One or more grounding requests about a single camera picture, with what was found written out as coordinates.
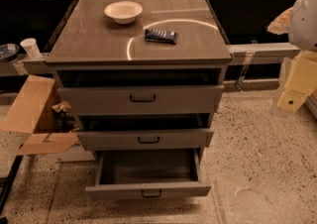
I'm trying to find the cardboard box at right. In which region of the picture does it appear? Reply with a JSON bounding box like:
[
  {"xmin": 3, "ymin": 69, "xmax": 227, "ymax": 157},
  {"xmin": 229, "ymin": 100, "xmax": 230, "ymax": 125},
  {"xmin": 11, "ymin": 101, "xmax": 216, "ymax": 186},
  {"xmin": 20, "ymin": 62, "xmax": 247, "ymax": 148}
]
[{"xmin": 306, "ymin": 89, "xmax": 317, "ymax": 119}]

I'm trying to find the open cardboard box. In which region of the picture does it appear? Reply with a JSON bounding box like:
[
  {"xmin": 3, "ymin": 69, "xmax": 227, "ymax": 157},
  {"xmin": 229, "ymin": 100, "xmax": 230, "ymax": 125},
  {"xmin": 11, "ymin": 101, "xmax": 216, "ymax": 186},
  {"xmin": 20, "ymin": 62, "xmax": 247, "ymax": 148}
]
[{"xmin": 0, "ymin": 75, "xmax": 78, "ymax": 156}]

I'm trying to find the white paper cup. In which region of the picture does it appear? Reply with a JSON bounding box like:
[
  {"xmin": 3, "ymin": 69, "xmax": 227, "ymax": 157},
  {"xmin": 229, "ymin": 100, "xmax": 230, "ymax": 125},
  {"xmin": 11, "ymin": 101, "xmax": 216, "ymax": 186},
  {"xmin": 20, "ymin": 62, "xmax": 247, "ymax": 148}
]
[{"xmin": 20, "ymin": 38, "xmax": 41, "ymax": 58}]

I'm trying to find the white bowl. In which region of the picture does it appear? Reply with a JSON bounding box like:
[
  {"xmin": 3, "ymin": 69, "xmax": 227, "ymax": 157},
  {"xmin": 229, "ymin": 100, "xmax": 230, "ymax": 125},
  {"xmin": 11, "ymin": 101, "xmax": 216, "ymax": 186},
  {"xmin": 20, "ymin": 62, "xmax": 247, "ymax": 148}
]
[{"xmin": 104, "ymin": 1, "xmax": 143, "ymax": 25}]

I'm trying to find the grey drawer cabinet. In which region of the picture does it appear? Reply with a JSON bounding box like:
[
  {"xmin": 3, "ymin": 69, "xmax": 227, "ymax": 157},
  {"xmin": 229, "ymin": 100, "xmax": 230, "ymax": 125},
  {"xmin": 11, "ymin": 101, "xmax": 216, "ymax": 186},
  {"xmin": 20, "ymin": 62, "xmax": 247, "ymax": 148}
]
[{"xmin": 45, "ymin": 0, "xmax": 233, "ymax": 163}]

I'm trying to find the grey drawer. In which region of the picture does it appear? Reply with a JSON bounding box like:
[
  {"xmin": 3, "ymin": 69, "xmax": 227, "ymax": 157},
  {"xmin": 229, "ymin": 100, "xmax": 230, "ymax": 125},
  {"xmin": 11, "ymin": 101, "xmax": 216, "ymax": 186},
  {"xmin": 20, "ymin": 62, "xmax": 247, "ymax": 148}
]
[
  {"xmin": 85, "ymin": 149, "xmax": 211, "ymax": 200},
  {"xmin": 58, "ymin": 69, "xmax": 223, "ymax": 116},
  {"xmin": 78, "ymin": 114, "xmax": 213, "ymax": 151}
]

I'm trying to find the black pole on floor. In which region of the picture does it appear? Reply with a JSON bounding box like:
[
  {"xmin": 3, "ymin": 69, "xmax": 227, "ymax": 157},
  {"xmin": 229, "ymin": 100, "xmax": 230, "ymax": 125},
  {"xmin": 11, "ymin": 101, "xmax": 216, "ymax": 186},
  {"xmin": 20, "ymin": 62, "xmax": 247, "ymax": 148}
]
[{"xmin": 0, "ymin": 156, "xmax": 23, "ymax": 214}]

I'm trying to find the dark round dish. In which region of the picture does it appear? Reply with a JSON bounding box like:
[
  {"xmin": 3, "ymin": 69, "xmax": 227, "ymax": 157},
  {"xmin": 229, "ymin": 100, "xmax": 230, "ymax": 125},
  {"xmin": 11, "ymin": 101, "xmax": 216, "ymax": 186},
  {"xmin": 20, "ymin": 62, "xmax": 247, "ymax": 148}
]
[{"xmin": 0, "ymin": 44, "xmax": 19, "ymax": 62}]

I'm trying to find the dark blue snack packet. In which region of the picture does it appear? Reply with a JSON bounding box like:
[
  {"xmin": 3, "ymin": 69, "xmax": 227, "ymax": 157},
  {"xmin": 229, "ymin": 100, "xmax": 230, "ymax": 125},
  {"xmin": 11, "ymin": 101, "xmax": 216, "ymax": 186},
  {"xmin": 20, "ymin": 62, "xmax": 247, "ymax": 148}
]
[{"xmin": 145, "ymin": 29, "xmax": 177, "ymax": 45}]

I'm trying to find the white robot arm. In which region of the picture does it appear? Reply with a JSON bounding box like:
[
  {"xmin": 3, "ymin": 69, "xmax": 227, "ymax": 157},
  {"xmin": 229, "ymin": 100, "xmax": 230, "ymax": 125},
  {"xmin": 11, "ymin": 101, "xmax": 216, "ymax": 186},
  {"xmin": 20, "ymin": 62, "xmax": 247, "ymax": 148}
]
[{"xmin": 267, "ymin": 0, "xmax": 317, "ymax": 114}]

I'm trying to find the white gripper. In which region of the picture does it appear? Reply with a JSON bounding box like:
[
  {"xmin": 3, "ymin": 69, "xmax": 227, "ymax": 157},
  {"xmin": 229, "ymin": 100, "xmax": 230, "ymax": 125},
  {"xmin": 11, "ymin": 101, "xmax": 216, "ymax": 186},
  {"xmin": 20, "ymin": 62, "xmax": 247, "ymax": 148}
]
[{"xmin": 267, "ymin": 8, "xmax": 317, "ymax": 114}]

